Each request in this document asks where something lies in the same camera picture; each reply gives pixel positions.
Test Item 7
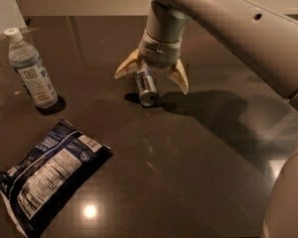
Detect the silver blue redbull can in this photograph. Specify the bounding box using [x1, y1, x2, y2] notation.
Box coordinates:
[134, 63, 159, 107]

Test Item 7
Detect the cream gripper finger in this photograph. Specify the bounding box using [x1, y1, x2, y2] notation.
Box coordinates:
[168, 59, 189, 94]
[114, 49, 141, 78]

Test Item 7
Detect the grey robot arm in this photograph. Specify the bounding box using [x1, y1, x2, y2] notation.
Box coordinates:
[115, 0, 298, 238]

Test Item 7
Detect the blue chip bag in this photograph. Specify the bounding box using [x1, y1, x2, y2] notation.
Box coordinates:
[0, 119, 111, 238]

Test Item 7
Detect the clear plastic water bottle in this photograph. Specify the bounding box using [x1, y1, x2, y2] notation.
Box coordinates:
[4, 28, 58, 109]

